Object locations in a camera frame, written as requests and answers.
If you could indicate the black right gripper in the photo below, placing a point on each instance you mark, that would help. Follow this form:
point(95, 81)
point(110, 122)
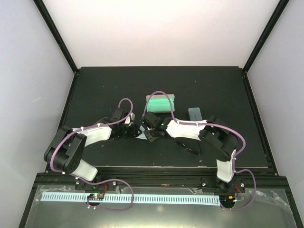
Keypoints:
point(149, 137)

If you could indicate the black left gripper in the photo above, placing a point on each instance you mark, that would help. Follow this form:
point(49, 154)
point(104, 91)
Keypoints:
point(133, 133)

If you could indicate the light blue cleaning cloth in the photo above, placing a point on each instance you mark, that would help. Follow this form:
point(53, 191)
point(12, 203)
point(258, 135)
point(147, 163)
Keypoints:
point(140, 133)

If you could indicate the beige glasses case green lining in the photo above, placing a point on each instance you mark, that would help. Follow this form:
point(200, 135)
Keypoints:
point(159, 104)

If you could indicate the pink sunglasses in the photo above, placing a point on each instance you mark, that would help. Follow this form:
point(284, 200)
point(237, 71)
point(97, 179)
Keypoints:
point(105, 121)

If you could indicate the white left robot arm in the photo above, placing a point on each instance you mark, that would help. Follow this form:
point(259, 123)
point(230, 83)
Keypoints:
point(65, 152)

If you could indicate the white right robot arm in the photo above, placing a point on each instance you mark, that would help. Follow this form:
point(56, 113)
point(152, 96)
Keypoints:
point(211, 134)

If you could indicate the blue-grey closed glasses case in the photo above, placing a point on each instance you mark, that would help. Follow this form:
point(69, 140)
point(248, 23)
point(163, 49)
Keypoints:
point(194, 114)

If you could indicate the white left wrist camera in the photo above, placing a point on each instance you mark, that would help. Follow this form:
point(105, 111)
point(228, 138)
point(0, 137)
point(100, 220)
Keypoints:
point(129, 120)

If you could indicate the white slotted cable duct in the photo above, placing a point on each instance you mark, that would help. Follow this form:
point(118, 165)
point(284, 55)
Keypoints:
point(129, 198)

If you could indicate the black left frame post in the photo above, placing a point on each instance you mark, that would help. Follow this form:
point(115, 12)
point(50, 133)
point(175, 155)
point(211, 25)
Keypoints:
point(55, 33)

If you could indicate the black frame post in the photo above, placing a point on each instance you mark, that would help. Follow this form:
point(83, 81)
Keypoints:
point(55, 33)
point(274, 18)

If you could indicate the black front mounting rail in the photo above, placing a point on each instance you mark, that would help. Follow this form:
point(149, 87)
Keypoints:
point(206, 181)

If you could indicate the black right frame post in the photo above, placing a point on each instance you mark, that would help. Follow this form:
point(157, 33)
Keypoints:
point(274, 18)

